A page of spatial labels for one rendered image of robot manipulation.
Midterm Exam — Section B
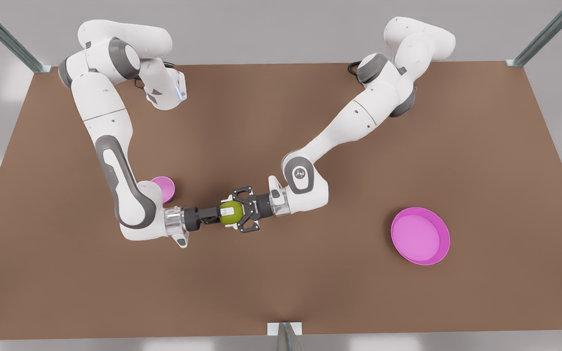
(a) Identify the green apple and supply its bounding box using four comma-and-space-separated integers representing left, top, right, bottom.
219, 200, 244, 226

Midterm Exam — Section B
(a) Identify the pink bowl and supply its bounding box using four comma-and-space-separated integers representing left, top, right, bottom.
150, 176, 176, 204

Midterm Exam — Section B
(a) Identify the pink plate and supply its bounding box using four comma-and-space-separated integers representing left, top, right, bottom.
391, 207, 451, 266

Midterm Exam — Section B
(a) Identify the silver frame post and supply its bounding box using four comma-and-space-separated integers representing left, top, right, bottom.
505, 0, 562, 68
267, 322, 304, 351
0, 0, 52, 73

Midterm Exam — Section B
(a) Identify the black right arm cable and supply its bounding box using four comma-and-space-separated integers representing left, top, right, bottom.
134, 59, 175, 91

